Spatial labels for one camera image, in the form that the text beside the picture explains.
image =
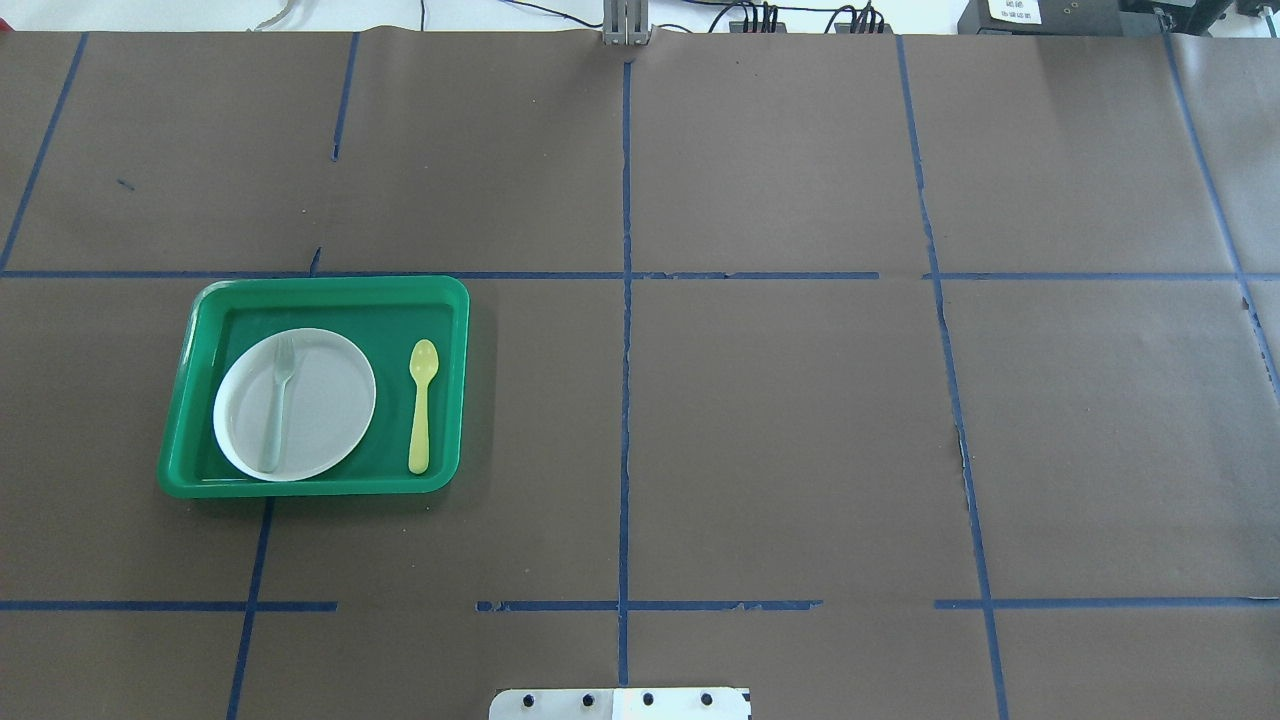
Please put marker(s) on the yellow plastic spoon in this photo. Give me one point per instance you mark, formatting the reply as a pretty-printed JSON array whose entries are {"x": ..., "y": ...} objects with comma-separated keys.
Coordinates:
[{"x": 423, "y": 365}]

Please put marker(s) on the green plastic tray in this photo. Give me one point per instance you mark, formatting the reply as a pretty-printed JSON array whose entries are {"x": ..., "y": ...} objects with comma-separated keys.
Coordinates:
[{"x": 384, "y": 317}]

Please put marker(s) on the white round plate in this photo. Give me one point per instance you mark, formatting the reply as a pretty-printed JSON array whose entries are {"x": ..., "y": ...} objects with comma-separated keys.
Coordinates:
[{"x": 331, "y": 400}]

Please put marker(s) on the black connector block left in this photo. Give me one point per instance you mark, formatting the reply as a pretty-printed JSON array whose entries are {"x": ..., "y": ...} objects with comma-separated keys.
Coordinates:
[{"x": 757, "y": 19}]

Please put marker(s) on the black connector block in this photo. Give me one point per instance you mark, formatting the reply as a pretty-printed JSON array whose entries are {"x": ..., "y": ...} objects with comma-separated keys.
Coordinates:
[
  {"x": 757, "y": 19},
  {"x": 857, "y": 20}
]

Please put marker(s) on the grey-green plastic fork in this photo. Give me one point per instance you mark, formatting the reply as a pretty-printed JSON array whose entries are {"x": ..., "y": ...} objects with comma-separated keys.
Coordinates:
[{"x": 284, "y": 367}]

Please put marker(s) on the black connector block right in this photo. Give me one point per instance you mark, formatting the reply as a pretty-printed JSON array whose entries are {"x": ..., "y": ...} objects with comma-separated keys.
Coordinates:
[{"x": 857, "y": 20}]

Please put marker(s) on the black box with label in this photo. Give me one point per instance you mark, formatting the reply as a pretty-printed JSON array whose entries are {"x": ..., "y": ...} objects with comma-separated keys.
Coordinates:
[{"x": 1041, "y": 18}]

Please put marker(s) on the aluminium frame post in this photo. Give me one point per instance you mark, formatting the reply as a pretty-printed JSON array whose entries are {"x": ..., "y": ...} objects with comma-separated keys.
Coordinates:
[{"x": 626, "y": 23}]

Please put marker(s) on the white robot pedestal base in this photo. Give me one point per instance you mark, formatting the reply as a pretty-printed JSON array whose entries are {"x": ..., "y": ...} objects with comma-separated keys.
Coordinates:
[{"x": 623, "y": 703}]

